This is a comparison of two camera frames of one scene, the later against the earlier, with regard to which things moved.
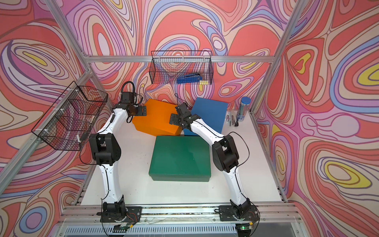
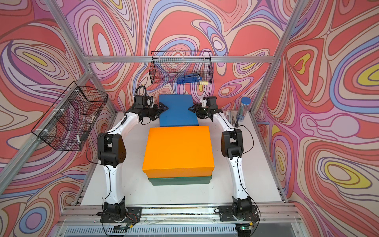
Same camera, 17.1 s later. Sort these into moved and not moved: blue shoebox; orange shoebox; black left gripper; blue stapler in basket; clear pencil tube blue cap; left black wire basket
Moved: black left gripper; orange shoebox; blue shoebox
Not moved: clear pencil tube blue cap; left black wire basket; blue stapler in basket
